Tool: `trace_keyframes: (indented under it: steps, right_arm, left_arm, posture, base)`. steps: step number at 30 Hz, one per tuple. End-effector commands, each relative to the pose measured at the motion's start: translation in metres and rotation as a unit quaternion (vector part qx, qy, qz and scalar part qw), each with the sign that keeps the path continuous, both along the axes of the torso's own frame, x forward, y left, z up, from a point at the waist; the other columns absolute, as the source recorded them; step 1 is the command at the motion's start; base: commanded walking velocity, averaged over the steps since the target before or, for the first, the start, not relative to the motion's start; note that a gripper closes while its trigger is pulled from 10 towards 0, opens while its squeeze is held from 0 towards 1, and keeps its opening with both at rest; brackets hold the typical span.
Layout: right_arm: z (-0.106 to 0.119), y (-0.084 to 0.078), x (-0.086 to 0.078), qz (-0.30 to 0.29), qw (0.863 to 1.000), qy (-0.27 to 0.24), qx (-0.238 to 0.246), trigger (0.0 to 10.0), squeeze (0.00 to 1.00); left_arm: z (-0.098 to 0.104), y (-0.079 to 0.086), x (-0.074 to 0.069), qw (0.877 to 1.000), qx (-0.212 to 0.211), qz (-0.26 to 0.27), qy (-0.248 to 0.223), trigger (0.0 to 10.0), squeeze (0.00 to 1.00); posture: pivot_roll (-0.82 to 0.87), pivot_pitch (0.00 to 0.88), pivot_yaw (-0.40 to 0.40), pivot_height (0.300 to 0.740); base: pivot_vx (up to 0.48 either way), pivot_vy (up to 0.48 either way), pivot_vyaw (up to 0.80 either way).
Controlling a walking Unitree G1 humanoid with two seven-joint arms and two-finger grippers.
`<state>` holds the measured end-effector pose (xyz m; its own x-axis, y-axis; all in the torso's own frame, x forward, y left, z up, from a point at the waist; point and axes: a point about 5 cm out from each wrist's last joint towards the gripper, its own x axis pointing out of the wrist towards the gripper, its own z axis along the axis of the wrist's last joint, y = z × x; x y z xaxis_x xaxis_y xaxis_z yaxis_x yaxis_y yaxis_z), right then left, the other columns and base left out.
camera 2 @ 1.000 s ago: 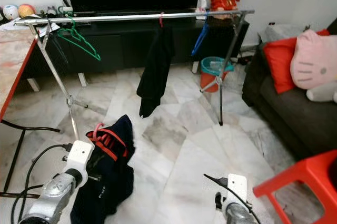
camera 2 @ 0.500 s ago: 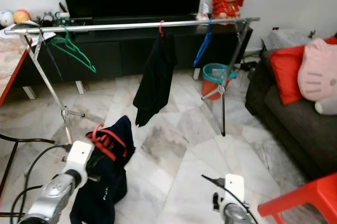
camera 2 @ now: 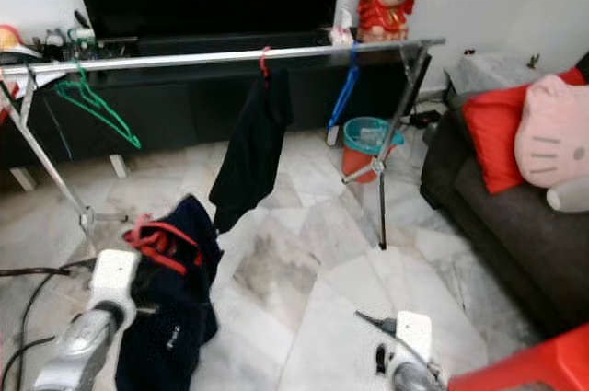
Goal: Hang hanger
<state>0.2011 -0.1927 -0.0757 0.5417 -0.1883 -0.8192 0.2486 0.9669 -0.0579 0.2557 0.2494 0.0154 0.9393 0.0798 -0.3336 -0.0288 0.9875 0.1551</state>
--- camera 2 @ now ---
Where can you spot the small white ornament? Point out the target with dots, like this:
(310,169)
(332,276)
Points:
(342,34)

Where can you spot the blue hanger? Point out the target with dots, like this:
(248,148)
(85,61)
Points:
(345,97)

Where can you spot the small black white electronics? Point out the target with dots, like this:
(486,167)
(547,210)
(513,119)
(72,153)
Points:
(78,35)

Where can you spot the navy garment red stripe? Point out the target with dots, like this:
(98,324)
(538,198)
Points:
(166,345)

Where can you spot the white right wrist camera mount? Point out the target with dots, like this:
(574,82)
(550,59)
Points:
(414,336)

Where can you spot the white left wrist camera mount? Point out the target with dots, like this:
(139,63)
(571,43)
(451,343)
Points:
(115,276)

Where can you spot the dark grey sofa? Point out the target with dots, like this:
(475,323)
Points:
(506,225)

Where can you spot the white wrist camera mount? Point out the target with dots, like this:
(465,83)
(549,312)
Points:
(414,336)
(115,276)

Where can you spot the red plastic stool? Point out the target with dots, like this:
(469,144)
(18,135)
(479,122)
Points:
(534,363)

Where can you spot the black shirt green logo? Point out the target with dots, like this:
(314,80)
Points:
(248,156)

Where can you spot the orange round doll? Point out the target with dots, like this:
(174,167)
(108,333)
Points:
(9,40)

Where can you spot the red bucket teal rim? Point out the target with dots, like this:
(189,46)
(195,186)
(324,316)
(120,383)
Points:
(357,166)

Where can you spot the red cushion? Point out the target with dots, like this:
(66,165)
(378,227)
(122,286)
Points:
(497,133)

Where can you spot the black TV cabinet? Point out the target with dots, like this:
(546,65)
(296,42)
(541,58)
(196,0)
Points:
(184,101)

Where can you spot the silver metal clothes rack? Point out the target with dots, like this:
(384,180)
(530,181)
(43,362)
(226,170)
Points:
(212,57)

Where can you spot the pink Hello Kitty plush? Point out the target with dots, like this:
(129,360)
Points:
(552,133)

